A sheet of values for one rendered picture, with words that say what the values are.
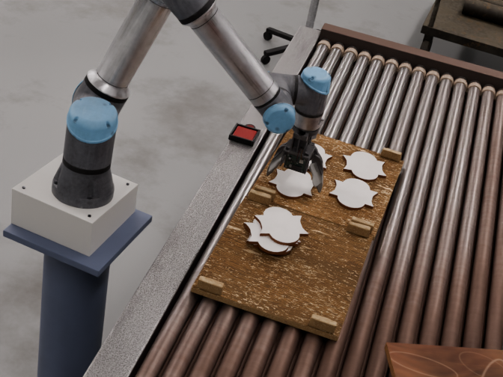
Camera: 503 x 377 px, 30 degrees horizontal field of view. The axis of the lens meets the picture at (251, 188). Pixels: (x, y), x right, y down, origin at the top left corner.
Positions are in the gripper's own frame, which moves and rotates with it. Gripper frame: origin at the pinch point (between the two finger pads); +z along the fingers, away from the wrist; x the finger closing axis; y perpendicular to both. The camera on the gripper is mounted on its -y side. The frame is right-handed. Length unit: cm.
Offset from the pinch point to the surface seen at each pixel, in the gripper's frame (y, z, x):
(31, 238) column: 48, 6, -52
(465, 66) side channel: -103, 2, 34
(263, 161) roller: -9.4, 2.7, -11.3
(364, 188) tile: -8.1, 0.0, 18.1
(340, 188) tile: -3.9, -0.1, 12.1
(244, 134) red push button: -18.2, 1.8, -20.4
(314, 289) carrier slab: 39.1, -0.2, 16.7
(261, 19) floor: -297, 102, -89
